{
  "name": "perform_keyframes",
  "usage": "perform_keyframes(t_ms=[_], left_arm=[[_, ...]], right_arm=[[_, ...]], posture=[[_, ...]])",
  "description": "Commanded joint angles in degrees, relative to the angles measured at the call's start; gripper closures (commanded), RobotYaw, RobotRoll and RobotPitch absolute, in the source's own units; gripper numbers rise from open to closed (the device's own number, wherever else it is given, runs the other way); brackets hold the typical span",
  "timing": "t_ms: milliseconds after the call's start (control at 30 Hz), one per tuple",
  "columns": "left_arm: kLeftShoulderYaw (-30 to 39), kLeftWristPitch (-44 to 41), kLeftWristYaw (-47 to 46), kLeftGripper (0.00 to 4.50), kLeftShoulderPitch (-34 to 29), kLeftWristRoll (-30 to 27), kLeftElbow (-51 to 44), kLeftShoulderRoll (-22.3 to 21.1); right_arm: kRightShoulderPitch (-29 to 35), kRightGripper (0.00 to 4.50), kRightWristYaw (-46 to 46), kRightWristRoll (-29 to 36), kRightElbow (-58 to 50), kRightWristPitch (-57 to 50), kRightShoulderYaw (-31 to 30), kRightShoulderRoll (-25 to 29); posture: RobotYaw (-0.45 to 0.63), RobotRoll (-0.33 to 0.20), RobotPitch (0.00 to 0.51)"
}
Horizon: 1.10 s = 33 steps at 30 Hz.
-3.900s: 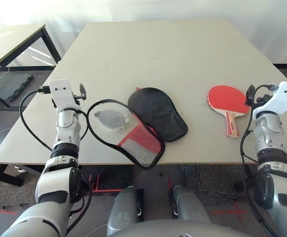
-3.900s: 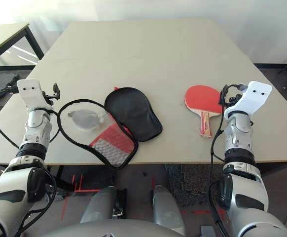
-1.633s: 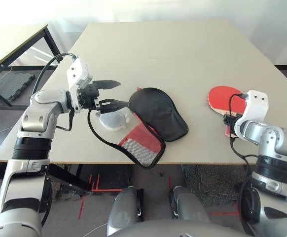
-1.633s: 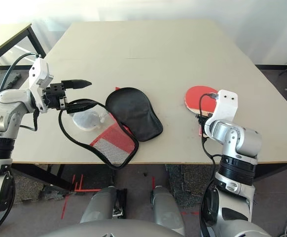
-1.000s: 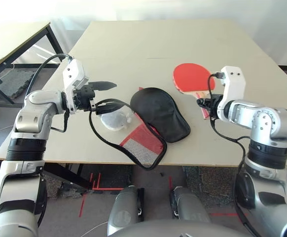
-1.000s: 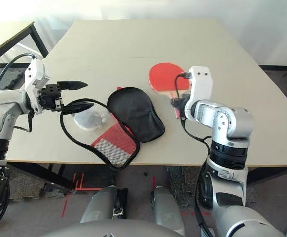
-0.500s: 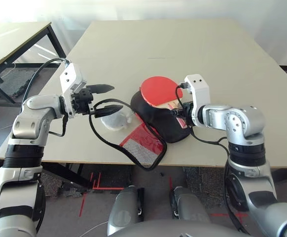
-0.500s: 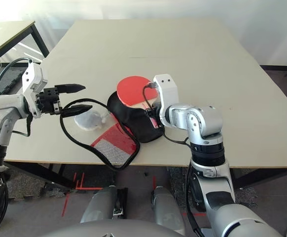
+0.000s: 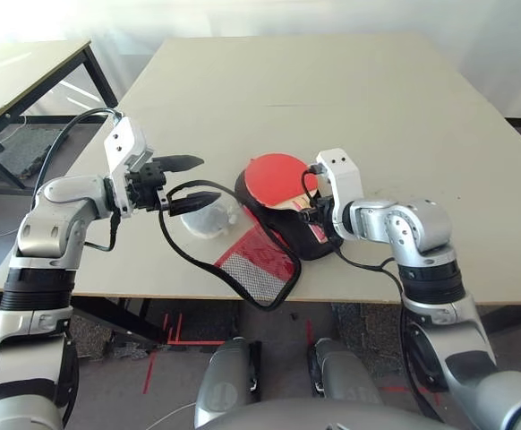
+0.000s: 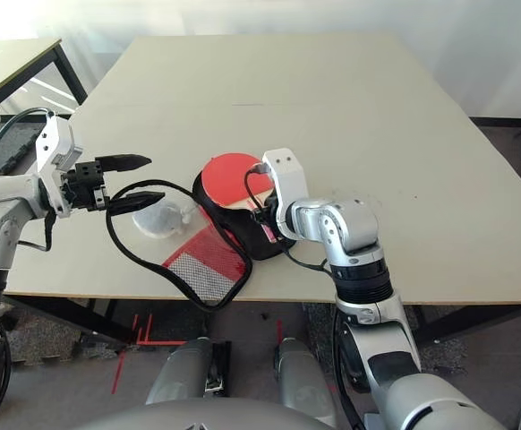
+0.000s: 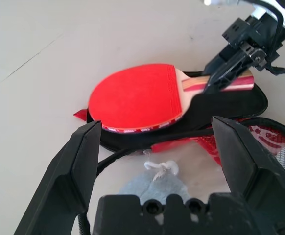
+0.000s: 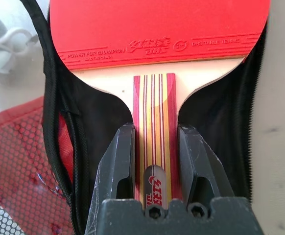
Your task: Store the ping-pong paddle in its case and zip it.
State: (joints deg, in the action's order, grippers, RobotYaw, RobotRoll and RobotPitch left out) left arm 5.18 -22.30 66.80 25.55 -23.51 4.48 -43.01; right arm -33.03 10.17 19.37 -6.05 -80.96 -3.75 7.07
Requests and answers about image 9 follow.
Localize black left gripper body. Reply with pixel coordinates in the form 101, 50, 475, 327
125, 159, 172, 214

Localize speckled dark floor mat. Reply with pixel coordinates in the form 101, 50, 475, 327
331, 302, 406, 380
70, 313, 150, 360

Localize red black paddle case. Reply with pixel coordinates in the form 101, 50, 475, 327
158, 168, 345, 310

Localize grey plush keychain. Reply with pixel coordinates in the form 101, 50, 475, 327
179, 196, 243, 241

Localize grey robot torso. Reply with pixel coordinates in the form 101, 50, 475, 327
218, 396, 458, 430

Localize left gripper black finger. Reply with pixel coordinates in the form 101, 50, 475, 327
155, 154, 205, 174
166, 191, 222, 216

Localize silver robot leg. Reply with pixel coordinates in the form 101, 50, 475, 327
195, 336, 264, 429
307, 338, 385, 407

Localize red tape strip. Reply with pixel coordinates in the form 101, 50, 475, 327
142, 348, 156, 396

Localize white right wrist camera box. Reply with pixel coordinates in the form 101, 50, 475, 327
314, 147, 365, 239

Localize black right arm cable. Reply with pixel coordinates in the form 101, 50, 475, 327
302, 166, 445, 425

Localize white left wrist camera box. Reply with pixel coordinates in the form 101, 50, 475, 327
103, 116, 155, 219

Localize silver left robot leg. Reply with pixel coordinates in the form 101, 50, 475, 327
195, 336, 264, 429

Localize red ping-pong paddle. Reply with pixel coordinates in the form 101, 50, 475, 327
245, 152, 329, 244

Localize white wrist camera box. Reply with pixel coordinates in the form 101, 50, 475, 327
103, 116, 155, 219
314, 147, 365, 239

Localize black-framed side table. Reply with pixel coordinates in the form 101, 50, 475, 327
0, 39, 119, 192

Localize silver right robot leg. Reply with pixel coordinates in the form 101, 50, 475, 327
307, 338, 385, 407

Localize grey foam floor tile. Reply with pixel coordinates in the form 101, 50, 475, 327
0, 124, 63, 180

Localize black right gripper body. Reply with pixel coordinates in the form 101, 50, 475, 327
299, 196, 343, 246

